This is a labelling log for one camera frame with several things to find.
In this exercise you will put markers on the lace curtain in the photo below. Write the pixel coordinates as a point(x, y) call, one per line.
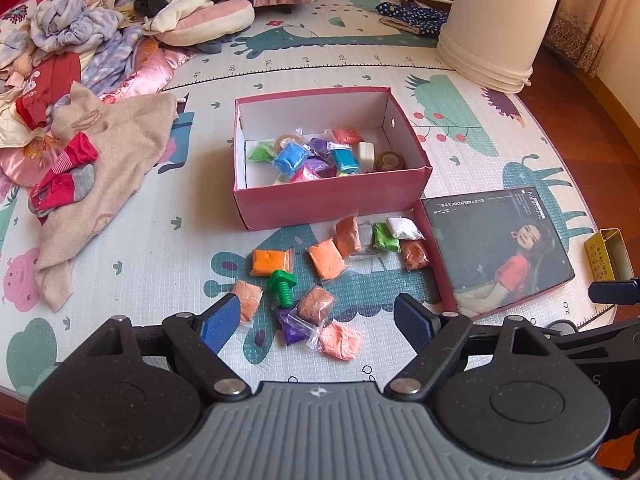
point(590, 10)

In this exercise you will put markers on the small purple clay packet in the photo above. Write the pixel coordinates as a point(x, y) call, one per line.
point(319, 145)
point(316, 165)

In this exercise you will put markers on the large purple clay packet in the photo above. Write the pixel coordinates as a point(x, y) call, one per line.
point(292, 327)

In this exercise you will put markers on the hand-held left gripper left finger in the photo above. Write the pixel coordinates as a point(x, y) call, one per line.
point(220, 322)

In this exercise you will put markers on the clear tape roll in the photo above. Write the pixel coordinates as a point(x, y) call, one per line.
point(287, 140)

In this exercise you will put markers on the white eraser block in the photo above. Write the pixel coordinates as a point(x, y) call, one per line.
point(366, 156)

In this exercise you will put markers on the pink satin cloth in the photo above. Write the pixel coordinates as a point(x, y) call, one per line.
point(147, 62)

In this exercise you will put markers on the cream garment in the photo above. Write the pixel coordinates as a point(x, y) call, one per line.
point(177, 5)

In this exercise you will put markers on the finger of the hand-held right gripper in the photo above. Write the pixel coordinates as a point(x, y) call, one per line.
point(615, 291)

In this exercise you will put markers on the magenta clay packet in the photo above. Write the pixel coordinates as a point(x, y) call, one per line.
point(306, 175)

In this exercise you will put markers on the tan clay packet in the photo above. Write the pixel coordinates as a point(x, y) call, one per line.
point(315, 304)

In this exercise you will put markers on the box lid with portrait print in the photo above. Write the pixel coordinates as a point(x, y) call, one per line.
point(480, 240)

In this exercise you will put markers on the green toy bolt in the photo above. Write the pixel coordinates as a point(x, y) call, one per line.
point(281, 285)

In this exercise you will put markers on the brown tape roll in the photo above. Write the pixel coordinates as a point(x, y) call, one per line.
point(391, 161)

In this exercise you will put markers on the white clay packet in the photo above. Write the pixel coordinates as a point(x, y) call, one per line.
point(405, 227)

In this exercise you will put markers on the blue clay packet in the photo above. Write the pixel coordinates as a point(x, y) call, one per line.
point(292, 158)

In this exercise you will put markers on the lavender crumpled garment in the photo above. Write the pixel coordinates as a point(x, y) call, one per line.
point(75, 20)

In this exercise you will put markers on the red and grey sock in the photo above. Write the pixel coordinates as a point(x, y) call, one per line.
point(57, 195)
point(77, 152)

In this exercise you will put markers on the bright green clay packet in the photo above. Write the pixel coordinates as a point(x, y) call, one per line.
point(386, 238)

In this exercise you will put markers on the pink pillow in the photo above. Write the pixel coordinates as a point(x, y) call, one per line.
point(220, 17)

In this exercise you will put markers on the light orange clay packet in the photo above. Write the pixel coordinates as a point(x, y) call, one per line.
point(325, 259)

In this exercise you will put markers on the dark polka dot cloth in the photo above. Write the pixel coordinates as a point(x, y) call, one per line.
point(410, 16)

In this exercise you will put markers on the rust orange clay packet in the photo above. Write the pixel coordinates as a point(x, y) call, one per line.
point(348, 235)

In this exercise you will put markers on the cyan clay packet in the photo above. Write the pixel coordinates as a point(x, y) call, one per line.
point(345, 160)

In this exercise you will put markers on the yellow metal box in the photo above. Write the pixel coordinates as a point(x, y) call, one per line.
point(602, 257)

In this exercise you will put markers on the white plastic bucket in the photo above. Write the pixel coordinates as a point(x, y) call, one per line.
point(495, 20)

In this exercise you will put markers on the salmon pink clay packet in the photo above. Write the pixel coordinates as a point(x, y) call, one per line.
point(340, 341)

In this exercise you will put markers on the brown clay packet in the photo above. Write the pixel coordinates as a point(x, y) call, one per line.
point(415, 255)

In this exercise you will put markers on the purple striped garment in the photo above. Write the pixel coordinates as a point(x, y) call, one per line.
point(112, 55)

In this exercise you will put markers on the peach clay packet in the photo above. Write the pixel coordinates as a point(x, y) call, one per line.
point(247, 300)

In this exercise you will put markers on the pink cardboard box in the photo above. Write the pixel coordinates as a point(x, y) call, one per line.
point(325, 200)

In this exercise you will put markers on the grey clay packet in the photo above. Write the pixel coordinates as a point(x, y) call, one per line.
point(367, 238)

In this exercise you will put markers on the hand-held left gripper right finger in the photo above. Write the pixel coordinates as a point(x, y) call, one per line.
point(412, 322)

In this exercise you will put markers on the red garment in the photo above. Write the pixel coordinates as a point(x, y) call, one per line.
point(50, 80)

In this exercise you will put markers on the beige knit cloth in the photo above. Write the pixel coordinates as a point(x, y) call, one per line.
point(115, 160)

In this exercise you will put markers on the red orange clay packet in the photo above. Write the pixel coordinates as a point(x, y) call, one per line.
point(347, 136)

